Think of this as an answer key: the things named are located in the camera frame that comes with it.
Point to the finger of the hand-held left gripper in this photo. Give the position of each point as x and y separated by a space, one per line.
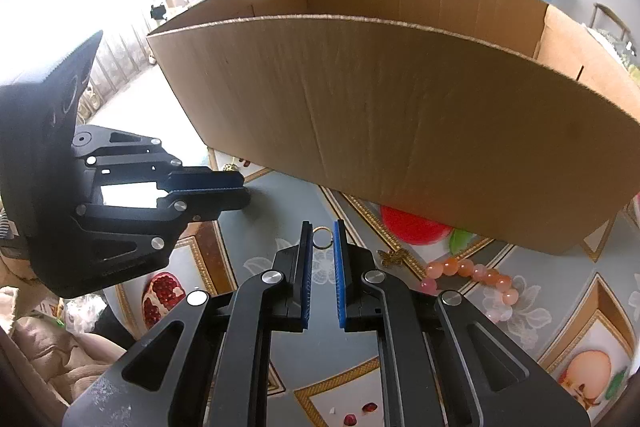
215 203
210 181

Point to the person's beige clothing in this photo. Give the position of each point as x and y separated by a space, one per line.
55 357

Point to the brown cardboard box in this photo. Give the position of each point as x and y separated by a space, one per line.
400 117

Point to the fruit print table mat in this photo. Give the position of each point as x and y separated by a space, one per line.
280 202

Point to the metal rack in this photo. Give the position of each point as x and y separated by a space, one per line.
597 19

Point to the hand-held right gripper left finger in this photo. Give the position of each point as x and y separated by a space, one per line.
305 277

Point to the gold butterfly brooch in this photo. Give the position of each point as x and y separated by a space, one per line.
392 258

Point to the white window railing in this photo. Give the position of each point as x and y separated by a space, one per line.
120 62

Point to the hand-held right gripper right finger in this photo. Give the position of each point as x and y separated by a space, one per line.
340 277

